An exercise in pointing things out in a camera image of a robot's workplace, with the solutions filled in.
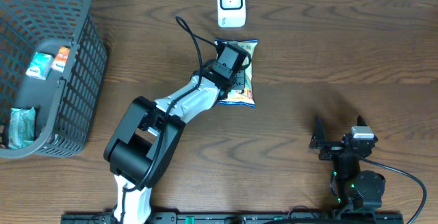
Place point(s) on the teal snack pack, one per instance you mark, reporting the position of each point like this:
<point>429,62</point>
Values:
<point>21,132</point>

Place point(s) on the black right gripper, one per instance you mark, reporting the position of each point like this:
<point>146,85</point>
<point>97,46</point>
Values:
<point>319,140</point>

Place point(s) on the small orange snack box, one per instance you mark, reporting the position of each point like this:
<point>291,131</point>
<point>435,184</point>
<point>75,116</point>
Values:
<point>60,60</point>

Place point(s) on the white barcode scanner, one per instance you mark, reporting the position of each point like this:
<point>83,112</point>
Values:
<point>231,13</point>

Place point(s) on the small teal snack box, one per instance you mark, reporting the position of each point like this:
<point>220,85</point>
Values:
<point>40,66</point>

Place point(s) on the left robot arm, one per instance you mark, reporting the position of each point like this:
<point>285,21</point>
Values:
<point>145,140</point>

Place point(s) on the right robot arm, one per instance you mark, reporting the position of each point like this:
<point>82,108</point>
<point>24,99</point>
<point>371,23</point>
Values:
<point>358,191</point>

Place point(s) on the yellow snack chip bag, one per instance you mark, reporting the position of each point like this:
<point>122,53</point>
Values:
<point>242,92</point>

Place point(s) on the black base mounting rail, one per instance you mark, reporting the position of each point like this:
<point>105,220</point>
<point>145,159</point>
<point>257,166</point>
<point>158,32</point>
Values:
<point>193,218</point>

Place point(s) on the dark grey plastic basket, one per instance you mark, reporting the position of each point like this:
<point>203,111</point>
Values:
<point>65,102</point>

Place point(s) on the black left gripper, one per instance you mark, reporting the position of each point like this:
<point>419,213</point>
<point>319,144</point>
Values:
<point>239,81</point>

